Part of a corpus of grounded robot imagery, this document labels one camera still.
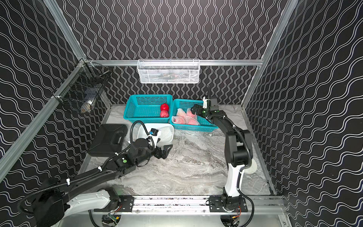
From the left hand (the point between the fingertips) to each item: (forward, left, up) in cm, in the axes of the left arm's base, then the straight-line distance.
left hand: (166, 141), depth 76 cm
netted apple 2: (+31, -13, -14) cm, 36 cm away
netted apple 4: (+24, -14, -12) cm, 31 cm away
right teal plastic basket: (+27, -25, -19) cm, 41 cm away
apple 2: (+31, +7, -14) cm, 35 cm away
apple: (+39, +8, -14) cm, 42 cm away
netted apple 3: (+23, -6, -10) cm, 26 cm away
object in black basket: (+16, +50, +5) cm, 53 cm away
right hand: (+30, -17, -5) cm, 35 cm away
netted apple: (+33, -5, -13) cm, 35 cm away
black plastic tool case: (+5, +39, -14) cm, 42 cm away
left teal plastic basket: (+41, +24, -19) cm, 51 cm away
